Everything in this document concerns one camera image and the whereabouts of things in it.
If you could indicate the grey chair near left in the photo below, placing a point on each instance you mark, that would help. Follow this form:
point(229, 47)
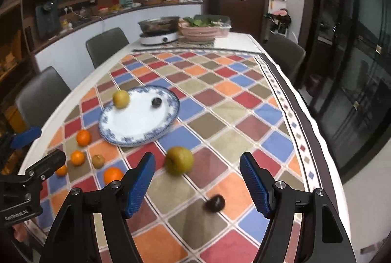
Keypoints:
point(40, 97)

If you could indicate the grey chair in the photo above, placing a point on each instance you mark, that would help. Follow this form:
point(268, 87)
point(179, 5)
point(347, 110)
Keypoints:
point(40, 97)
point(105, 45)
point(286, 53)

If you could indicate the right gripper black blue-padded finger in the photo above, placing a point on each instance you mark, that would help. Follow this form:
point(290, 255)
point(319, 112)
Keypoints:
point(323, 237)
point(72, 237)

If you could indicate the yellow pear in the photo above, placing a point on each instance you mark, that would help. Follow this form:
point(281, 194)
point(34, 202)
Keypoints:
point(121, 99)

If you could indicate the black water dispenser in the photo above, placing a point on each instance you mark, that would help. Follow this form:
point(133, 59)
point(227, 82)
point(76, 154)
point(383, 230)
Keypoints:
point(48, 19)

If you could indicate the colourful checkered tablecloth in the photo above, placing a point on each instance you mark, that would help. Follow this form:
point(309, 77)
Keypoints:
point(230, 103)

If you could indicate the blue white porcelain plate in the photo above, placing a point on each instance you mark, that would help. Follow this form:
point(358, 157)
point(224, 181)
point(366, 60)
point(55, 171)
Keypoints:
point(139, 123)

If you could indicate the brown kiwi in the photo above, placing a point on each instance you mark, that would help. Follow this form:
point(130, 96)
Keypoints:
point(98, 161)

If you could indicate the steel pot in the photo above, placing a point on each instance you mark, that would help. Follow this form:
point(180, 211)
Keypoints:
point(159, 25)

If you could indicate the dark plum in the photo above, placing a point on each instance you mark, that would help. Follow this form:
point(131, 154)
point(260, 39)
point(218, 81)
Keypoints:
point(156, 102)
point(215, 204)

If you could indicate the grey chair right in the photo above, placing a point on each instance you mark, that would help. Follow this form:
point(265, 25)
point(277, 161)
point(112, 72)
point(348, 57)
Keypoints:
point(286, 53)

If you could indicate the clear plastic container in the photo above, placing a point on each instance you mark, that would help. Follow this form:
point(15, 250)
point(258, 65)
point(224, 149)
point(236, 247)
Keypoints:
point(224, 30)

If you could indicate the large orange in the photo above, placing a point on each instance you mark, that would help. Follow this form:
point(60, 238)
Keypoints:
point(112, 174)

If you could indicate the pink basket with greens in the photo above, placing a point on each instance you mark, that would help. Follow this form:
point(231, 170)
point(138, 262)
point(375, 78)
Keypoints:
point(197, 33)

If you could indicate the grey chair far left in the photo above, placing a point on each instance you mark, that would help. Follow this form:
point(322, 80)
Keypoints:
point(105, 45)

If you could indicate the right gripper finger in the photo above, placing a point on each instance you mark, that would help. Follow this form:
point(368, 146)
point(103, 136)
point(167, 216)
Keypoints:
point(14, 141)
point(46, 166)

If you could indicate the white induction cooker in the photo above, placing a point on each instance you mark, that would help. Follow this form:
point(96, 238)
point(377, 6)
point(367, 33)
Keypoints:
point(158, 39)

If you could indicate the small orange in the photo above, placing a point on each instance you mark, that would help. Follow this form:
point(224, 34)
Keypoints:
point(62, 171)

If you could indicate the green apple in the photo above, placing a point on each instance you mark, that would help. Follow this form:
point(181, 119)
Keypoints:
point(178, 160)

